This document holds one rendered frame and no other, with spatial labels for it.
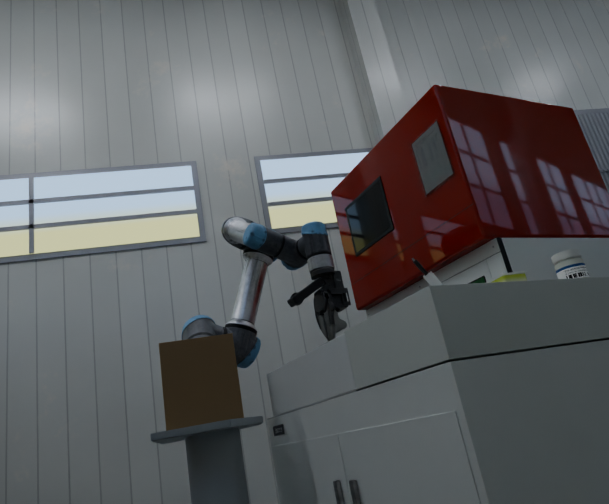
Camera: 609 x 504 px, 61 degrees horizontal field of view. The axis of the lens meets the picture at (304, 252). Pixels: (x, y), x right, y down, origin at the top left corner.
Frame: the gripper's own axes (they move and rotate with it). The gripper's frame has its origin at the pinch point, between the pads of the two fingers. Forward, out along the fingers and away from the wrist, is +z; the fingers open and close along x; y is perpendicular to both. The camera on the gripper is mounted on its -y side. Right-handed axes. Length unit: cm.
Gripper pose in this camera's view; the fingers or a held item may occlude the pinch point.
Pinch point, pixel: (329, 339)
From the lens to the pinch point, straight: 147.1
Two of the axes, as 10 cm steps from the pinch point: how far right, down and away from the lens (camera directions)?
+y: 8.9, -0.1, 4.5
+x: -4.1, 3.8, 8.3
